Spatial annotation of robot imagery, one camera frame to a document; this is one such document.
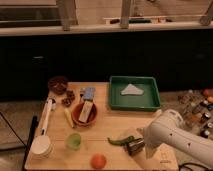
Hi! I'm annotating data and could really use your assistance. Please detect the wooden cutting board table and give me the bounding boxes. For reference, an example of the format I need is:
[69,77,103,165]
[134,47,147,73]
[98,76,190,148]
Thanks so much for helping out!
[24,81,180,171]

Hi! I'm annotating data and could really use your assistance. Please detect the green plastic tray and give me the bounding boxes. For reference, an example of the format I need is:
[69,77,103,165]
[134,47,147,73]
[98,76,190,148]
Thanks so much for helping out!
[108,76,161,112]

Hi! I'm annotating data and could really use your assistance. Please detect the green pepper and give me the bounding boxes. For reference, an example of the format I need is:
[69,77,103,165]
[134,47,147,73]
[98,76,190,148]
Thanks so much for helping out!
[107,136,135,146]

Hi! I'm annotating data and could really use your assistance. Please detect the red yellow apple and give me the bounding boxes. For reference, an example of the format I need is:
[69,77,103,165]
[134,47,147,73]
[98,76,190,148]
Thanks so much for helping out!
[90,154,107,169]

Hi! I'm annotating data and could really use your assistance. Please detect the white cloth in tray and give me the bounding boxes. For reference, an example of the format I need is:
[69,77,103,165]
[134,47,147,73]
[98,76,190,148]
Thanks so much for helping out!
[121,84,144,95]

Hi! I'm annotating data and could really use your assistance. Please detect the yellow corn cob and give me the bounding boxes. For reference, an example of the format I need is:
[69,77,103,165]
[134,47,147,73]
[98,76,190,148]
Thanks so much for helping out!
[64,108,75,128]

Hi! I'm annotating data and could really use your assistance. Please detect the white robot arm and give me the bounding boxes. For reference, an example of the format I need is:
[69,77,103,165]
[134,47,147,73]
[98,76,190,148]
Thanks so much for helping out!
[135,109,213,169]

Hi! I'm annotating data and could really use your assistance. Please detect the spice jar rack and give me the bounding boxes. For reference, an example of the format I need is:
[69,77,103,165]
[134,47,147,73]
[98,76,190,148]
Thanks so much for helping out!
[178,89,213,138]

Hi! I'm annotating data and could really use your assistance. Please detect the small green cup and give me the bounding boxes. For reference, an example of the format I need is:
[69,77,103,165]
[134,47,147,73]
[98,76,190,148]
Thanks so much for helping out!
[66,133,81,150]

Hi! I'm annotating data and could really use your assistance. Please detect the dark red bowl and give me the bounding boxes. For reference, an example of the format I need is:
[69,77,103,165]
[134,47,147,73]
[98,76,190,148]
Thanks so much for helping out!
[48,76,68,95]

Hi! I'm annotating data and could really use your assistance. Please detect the wooden block in bowl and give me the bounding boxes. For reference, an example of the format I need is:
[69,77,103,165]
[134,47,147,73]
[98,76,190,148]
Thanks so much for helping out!
[78,101,93,123]

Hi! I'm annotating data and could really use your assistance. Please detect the brown pine cone cluster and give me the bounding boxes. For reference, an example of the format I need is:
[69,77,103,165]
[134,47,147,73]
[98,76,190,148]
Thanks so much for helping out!
[61,91,75,107]

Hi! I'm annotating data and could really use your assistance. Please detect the black cable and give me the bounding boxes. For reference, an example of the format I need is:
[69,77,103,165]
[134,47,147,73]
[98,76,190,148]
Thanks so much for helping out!
[178,161,213,171]

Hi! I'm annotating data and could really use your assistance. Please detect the orange bowl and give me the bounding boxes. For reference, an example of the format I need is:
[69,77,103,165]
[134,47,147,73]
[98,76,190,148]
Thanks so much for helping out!
[71,102,97,126]

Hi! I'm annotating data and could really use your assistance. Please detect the white handled ladle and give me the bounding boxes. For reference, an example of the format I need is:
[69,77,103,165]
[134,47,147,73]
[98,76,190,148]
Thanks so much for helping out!
[30,98,55,157]

